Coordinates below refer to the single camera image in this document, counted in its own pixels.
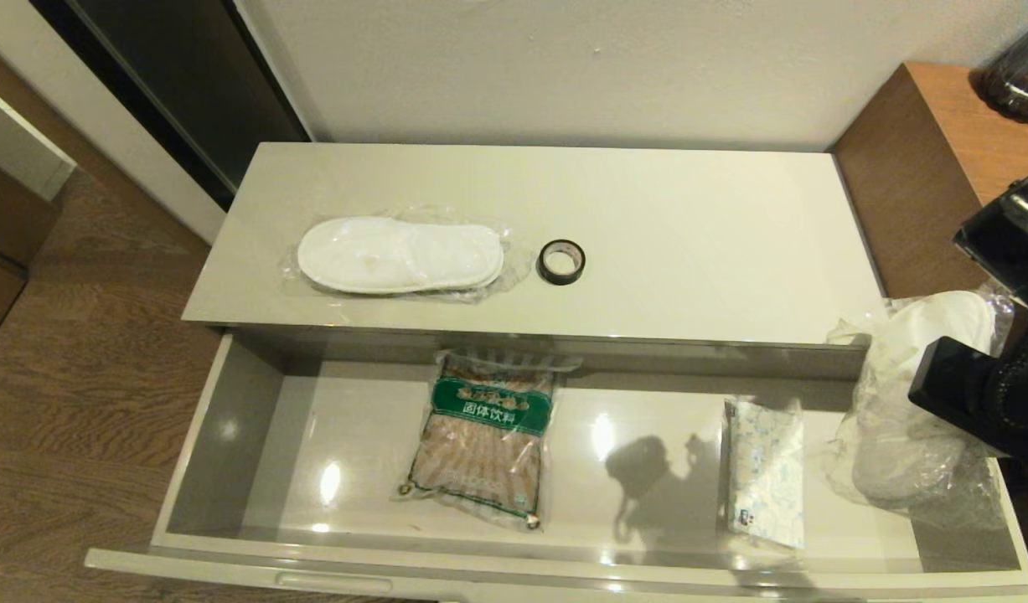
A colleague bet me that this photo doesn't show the white slippers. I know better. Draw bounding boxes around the white slippers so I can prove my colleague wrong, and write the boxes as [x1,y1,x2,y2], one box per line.
[279,205,531,304]
[825,287,1017,513]

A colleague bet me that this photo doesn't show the white packet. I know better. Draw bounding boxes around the white packet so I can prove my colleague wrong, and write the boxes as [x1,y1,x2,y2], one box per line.
[719,395,808,551]

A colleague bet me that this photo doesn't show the beige cabinet drawer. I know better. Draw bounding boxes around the beige cabinet drawer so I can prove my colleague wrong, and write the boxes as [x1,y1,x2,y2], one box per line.
[85,331,1028,603]

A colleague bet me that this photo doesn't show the brown wooden desk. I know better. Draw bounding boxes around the brown wooden desk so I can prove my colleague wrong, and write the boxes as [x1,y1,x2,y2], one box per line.
[828,63,1028,353]

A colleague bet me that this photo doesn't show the dark glass vase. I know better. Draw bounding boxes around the dark glass vase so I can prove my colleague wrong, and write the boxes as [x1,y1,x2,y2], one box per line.
[970,17,1028,126]

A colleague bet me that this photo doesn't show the black tape roll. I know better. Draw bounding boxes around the black tape roll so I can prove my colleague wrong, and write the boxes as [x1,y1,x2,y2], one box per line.
[537,239,587,287]

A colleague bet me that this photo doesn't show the beige glossy cabinet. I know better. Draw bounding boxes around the beige glossy cabinet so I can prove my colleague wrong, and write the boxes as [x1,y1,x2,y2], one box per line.
[181,141,984,382]

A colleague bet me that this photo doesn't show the drink powder bag green label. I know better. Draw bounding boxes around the drink powder bag green label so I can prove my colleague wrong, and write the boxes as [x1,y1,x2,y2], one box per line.
[394,350,583,533]

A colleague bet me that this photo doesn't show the dark door panel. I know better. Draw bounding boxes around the dark door panel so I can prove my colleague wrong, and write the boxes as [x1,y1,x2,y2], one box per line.
[32,0,313,214]

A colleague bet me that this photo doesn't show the wooden cabinet with white top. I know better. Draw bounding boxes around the wooden cabinet with white top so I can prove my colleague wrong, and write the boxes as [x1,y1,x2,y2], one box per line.
[0,75,79,361]

